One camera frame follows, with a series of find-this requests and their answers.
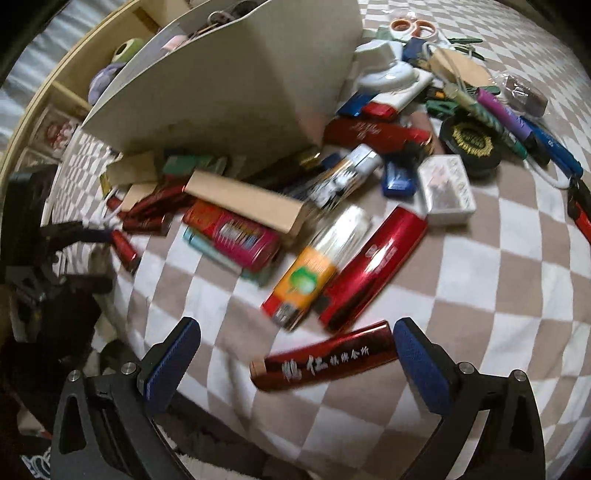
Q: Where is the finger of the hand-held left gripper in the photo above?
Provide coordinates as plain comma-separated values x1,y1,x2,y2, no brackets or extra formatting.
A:
51,273,114,296
41,220,116,250

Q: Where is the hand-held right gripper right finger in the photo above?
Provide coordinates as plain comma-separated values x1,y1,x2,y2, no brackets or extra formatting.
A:
392,318,546,480

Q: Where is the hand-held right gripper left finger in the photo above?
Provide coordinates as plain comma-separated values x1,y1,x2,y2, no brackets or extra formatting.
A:
50,317,201,480

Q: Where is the dark red lighter gold top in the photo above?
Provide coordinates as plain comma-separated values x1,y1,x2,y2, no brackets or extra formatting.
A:
111,228,141,273

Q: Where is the dark red lettered packet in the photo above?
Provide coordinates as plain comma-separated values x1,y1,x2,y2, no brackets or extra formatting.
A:
249,320,400,393

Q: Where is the white cardboard box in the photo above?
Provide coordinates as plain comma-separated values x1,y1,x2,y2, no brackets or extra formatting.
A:
81,0,365,160

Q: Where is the cardboard strip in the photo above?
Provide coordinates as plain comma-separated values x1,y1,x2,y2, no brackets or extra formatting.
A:
106,152,158,185

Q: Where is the checkered bed sheet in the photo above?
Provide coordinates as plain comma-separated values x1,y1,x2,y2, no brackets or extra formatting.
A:
41,0,591,480

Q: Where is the wooden headboard shelf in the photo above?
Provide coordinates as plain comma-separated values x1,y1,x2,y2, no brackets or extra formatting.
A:
0,0,139,176

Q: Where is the shiny red foil packet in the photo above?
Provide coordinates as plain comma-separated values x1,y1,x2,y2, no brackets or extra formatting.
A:
318,205,429,333

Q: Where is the teal lighter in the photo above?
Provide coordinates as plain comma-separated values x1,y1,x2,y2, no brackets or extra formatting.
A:
161,154,229,178

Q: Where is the light blue lighter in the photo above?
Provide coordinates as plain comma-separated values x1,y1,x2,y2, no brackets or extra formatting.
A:
182,228,274,285

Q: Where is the purple plush toy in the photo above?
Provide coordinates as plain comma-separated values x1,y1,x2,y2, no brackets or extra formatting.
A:
88,62,125,104

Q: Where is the brown cardboard box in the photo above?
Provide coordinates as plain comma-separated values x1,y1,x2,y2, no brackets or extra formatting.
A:
185,170,315,247

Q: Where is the grey curtain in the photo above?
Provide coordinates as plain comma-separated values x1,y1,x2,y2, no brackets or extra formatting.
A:
0,0,84,93

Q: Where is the small white box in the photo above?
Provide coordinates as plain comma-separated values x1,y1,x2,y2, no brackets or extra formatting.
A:
418,154,476,225

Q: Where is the small blue lighter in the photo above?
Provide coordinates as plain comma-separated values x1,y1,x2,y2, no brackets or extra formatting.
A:
382,161,416,198

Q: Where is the green plush toy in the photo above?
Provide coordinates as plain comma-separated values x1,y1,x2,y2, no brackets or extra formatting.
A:
113,39,146,63

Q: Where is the red black tool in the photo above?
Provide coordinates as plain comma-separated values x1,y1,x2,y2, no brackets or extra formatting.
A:
567,178,591,241

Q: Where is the black round tin gold print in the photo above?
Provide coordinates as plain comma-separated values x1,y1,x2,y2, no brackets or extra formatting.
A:
438,115,503,180

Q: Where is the blue pen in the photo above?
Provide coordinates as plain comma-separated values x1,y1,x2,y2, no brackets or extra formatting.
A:
522,117,583,178

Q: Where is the purple pen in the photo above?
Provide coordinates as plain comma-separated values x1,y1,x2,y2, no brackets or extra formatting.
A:
475,88,536,139

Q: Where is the brown item in clear wrap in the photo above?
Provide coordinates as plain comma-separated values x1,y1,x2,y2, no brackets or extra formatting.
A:
501,74,549,116

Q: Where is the white plastic bottle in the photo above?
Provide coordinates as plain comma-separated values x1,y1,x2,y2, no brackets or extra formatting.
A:
353,39,435,112

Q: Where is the wooden tag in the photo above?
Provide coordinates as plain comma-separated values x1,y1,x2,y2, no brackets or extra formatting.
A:
429,48,492,88

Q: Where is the white cord loop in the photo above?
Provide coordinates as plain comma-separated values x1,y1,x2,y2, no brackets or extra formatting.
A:
531,157,573,190

